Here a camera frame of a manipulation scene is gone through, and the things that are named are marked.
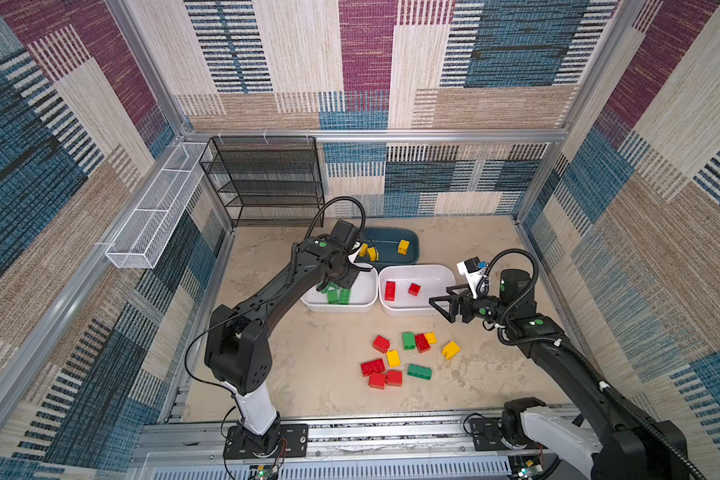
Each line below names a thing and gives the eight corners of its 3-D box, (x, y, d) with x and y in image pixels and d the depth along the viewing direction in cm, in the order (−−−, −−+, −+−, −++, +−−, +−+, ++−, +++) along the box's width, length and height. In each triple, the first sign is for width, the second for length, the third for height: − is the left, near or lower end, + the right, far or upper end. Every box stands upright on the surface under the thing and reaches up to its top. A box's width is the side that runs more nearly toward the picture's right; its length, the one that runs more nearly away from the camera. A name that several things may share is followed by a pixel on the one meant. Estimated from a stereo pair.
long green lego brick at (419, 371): (406, 375, 85) (407, 371, 83) (407, 366, 87) (408, 362, 85) (430, 381, 84) (432, 377, 82) (431, 371, 86) (433, 368, 84)
